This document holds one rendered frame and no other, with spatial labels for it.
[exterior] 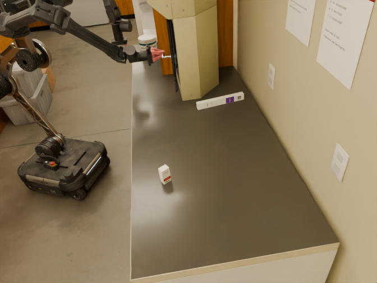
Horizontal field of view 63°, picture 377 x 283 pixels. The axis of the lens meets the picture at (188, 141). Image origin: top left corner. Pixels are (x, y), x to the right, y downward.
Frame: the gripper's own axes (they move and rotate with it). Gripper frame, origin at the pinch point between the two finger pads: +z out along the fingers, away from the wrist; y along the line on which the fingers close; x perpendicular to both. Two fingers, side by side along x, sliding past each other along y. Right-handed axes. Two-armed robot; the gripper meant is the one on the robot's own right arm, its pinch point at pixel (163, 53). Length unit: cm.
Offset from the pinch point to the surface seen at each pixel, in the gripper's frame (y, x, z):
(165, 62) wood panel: -17.1, 25.7, 0.8
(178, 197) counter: -26, -84, -4
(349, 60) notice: 28, -92, 50
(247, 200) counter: -26, -91, 22
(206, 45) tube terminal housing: 2.7, -5.3, 24.0
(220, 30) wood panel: -1.1, 25.5, 38.7
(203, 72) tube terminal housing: -11.6, -8.2, 21.0
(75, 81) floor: -119, 240, -122
